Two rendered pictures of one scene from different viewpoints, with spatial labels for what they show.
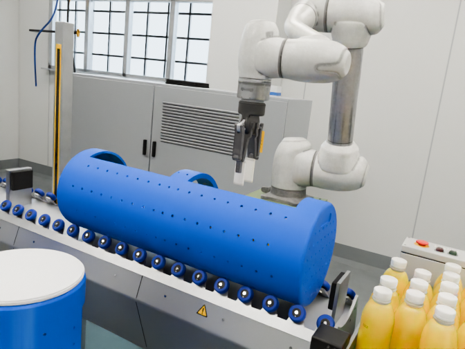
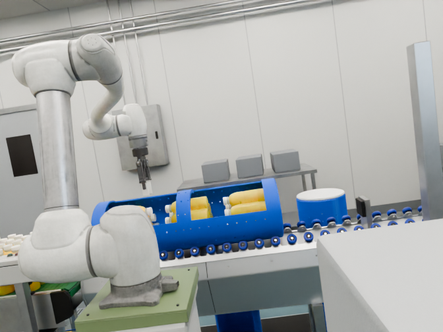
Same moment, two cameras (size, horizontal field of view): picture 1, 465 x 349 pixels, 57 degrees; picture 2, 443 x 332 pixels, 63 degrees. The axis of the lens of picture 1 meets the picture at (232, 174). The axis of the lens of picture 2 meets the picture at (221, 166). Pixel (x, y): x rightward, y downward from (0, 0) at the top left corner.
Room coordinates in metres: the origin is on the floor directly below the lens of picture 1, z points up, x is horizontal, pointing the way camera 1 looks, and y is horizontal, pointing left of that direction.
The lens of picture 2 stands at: (2.96, -0.41, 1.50)
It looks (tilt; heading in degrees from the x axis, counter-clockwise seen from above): 6 degrees down; 156
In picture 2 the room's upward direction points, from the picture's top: 9 degrees counter-clockwise
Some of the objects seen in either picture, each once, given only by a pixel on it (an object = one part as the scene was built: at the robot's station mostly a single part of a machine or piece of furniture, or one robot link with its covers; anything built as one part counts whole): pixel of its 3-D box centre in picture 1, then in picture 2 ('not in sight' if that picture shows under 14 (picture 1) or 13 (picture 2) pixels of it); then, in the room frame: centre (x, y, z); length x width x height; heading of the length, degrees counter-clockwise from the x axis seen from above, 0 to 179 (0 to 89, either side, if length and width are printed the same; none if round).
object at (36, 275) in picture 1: (21, 273); not in sight; (0.92, 0.46, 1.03); 0.28 x 0.28 x 0.01
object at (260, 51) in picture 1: (263, 50); (132, 120); (1.20, -0.05, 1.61); 0.13 x 0.11 x 0.16; 70
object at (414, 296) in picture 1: (414, 297); not in sight; (0.89, -0.43, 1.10); 0.04 x 0.04 x 0.02
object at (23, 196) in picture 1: (20, 187); (364, 213); (1.69, 0.86, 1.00); 0.10 x 0.04 x 0.15; 151
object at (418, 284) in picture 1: (418, 285); not in sight; (0.95, -0.47, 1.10); 0.04 x 0.04 x 0.02
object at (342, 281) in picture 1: (338, 297); not in sight; (1.05, -0.31, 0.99); 0.10 x 0.02 x 0.12; 151
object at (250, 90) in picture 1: (253, 91); (138, 142); (1.20, -0.03, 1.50); 0.09 x 0.09 x 0.06
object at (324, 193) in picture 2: not in sight; (320, 193); (1.25, 0.97, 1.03); 0.28 x 0.28 x 0.01
